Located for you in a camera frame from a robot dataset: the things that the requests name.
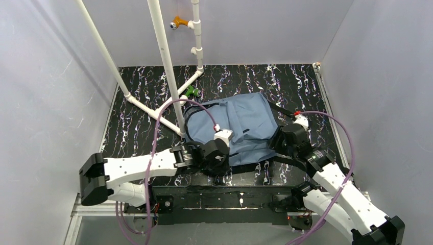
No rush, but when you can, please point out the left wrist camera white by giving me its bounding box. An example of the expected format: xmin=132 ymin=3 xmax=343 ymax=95
xmin=213 ymin=124 xmax=233 ymax=147

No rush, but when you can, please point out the white PVC pipe frame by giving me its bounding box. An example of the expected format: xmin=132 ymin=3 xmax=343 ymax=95
xmin=75 ymin=0 xmax=204 ymax=138

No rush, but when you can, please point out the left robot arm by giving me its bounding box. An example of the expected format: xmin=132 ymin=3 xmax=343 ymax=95
xmin=79 ymin=138 xmax=229 ymax=207

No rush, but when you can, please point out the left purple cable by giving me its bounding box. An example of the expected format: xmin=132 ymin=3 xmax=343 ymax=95
xmin=115 ymin=99 xmax=221 ymax=245

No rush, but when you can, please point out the green white pipe fitting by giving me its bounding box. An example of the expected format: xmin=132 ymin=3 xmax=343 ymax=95
xmin=180 ymin=85 xmax=201 ymax=99

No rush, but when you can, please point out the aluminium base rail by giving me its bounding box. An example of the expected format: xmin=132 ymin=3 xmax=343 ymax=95
xmin=62 ymin=184 xmax=373 ymax=245

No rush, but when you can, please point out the blue backpack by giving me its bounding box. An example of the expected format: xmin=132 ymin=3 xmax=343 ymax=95
xmin=184 ymin=92 xmax=294 ymax=166

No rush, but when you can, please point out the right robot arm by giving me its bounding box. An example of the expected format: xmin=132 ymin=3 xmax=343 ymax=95
xmin=269 ymin=124 xmax=405 ymax=244

